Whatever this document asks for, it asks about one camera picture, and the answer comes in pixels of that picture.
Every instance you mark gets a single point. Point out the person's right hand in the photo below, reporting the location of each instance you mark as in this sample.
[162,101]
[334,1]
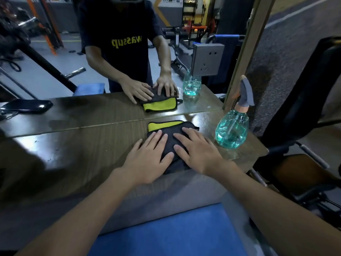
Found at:
[202,157]

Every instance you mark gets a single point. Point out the person's left hand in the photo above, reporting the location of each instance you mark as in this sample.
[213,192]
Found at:
[145,162]

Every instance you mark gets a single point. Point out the clear blue spray bottle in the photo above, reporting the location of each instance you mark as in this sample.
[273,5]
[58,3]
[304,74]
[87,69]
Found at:
[231,130]

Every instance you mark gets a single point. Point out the grey and yellow cleaning cloth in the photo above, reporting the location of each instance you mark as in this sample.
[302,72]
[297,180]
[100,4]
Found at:
[170,127]

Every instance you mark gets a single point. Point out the blue padded bench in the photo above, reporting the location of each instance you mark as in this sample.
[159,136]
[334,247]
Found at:
[170,234]

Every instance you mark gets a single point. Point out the person's right forearm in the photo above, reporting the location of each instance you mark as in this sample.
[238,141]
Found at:
[282,210]

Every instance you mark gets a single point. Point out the person's left forearm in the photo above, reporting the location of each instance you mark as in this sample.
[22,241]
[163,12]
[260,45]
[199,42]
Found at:
[74,221]

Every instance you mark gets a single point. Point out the black machine seat pad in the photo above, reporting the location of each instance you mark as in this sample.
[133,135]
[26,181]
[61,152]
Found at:
[301,170]

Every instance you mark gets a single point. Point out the wood grain side panel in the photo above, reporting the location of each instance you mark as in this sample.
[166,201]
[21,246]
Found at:
[250,50]

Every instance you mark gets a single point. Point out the grey wall socket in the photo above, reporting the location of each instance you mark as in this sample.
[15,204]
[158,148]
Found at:
[207,59]

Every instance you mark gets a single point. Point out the wall mirror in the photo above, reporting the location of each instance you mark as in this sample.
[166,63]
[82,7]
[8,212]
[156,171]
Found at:
[80,77]

